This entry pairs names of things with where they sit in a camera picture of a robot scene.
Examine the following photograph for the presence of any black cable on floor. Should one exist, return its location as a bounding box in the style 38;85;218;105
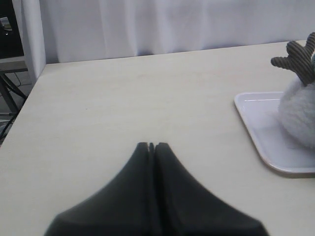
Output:
0;73;32;146

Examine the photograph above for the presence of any green fuzzy scarf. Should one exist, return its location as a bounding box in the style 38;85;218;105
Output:
311;54;315;67

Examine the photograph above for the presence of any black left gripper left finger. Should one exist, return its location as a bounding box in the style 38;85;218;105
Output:
45;143;154;236

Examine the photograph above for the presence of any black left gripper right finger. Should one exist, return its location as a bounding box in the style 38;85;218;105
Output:
154;143;268;236

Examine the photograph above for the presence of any white backdrop curtain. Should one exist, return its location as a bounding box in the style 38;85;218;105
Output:
13;0;315;83

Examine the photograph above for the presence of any white plush snowman toy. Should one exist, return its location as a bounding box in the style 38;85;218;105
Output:
271;32;315;148

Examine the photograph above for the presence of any grey metal frame stand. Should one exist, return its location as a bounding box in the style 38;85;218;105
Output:
0;57;34;116

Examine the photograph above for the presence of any white rectangular plastic tray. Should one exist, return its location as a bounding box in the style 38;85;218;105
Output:
234;91;315;176

